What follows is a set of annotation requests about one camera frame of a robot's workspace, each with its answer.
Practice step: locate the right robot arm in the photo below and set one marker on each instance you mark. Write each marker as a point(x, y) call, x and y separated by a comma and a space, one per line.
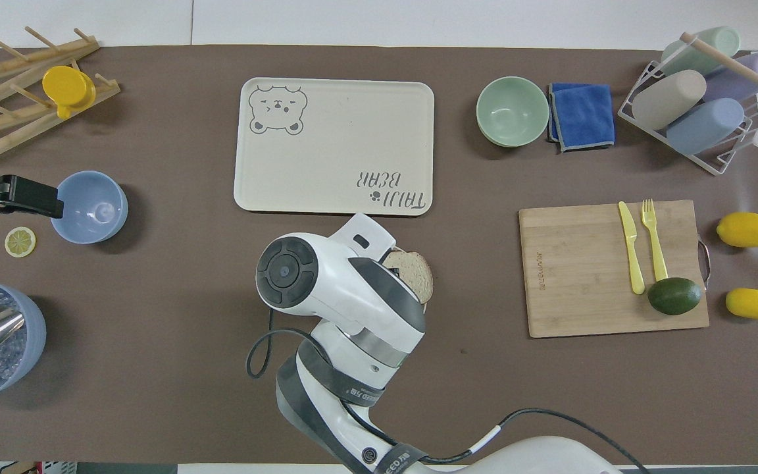
point(346, 289)

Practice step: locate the brown bread slice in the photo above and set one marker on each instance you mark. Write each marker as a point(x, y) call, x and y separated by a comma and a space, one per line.
point(417, 273)

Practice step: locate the beige tray with bear print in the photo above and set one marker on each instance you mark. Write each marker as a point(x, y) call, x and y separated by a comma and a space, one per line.
point(339, 145)

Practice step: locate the green bowl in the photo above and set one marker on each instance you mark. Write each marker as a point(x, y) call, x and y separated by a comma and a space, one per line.
point(512, 112)

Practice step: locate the wooden cutting board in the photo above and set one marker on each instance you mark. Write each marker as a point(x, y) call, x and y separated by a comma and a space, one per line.
point(576, 276)

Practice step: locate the blue cloth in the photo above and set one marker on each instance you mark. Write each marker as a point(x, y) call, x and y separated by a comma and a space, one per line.
point(583, 115)

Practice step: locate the yellow plastic knife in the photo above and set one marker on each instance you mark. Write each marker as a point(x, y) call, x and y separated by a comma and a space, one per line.
point(632, 253)

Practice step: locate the yellow plastic fork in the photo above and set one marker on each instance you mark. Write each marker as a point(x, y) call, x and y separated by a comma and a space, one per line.
point(656, 253)

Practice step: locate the blue bowl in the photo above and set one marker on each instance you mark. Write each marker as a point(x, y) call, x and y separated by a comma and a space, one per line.
point(89, 207)

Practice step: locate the green avocado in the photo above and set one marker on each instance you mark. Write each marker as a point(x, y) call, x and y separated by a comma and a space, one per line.
point(674, 296)

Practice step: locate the beige cup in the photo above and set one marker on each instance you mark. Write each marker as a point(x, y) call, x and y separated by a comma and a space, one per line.
point(668, 99)

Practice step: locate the blue cup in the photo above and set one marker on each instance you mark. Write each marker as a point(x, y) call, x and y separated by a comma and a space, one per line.
point(705, 126)

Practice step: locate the yellow cup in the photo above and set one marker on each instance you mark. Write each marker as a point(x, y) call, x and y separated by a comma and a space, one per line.
point(66, 87)

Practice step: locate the black stand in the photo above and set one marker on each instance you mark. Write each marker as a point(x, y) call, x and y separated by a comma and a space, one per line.
point(24, 196)

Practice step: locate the green cup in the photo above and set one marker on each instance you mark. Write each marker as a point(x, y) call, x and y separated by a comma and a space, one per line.
point(688, 56)

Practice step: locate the lemon slice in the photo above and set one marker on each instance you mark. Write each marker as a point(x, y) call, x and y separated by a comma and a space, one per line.
point(20, 241)

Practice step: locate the blue bucket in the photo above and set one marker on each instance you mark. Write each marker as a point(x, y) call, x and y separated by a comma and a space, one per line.
point(33, 342)

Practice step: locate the yellow lemon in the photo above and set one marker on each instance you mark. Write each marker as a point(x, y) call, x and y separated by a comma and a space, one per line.
point(745, 230)
point(752, 303)

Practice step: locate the clear ice cubes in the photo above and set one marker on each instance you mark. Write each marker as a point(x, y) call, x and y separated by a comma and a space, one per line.
point(7, 359)

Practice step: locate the wooden rod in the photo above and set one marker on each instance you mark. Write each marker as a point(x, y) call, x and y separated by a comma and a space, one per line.
point(741, 69)

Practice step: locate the purple cup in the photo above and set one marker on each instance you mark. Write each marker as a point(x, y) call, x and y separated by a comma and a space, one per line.
point(757, 66)

